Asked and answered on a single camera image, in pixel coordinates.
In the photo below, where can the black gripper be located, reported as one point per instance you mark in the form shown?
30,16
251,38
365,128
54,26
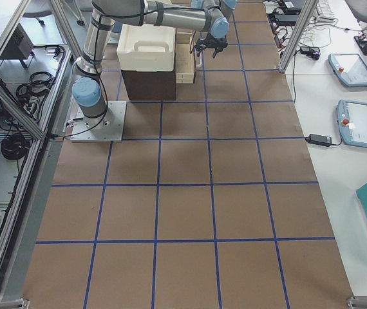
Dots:
215,43

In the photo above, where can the wooden drawer white handle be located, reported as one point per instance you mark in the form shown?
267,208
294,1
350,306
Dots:
185,58

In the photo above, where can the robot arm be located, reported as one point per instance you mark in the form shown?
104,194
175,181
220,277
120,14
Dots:
87,88
226,7

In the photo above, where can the dark wooden drawer cabinet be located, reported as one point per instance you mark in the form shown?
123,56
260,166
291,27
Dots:
150,85

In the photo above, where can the white plastic storage box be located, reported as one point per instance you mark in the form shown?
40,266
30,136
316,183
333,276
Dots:
146,48

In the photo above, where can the black power adapter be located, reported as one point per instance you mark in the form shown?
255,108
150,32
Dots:
322,140

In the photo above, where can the teach pendant far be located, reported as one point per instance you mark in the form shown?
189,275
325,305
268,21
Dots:
350,68

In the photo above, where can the teach pendant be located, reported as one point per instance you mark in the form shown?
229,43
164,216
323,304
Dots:
352,122
350,68

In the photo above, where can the teach pendant near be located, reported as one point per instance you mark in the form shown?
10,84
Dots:
352,122

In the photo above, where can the aluminium frame post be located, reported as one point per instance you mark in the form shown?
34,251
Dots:
301,24

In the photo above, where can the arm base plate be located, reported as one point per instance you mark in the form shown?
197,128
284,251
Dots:
106,130

